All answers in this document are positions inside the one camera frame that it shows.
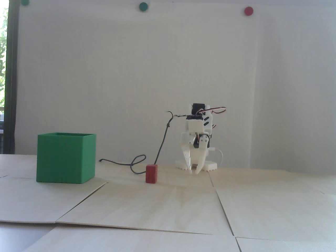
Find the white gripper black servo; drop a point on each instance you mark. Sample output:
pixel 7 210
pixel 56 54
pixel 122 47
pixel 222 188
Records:
pixel 194 147

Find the red block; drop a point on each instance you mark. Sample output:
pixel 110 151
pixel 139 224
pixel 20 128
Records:
pixel 151 173

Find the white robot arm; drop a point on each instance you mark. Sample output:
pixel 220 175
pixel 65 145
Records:
pixel 197 126

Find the green open box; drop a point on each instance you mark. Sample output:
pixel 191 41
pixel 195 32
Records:
pixel 63 160

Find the light plywood panel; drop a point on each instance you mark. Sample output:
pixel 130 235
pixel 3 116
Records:
pixel 157 207
pixel 26 199
pixel 275 210

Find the red round magnet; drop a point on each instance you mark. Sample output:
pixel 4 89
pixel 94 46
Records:
pixel 248 11

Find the green round magnet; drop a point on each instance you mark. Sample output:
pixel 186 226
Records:
pixel 25 2
pixel 143 6

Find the small wrist camera board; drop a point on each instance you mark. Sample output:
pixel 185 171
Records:
pixel 193 115

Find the dark window frame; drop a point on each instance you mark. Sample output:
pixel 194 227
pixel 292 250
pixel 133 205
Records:
pixel 11 78

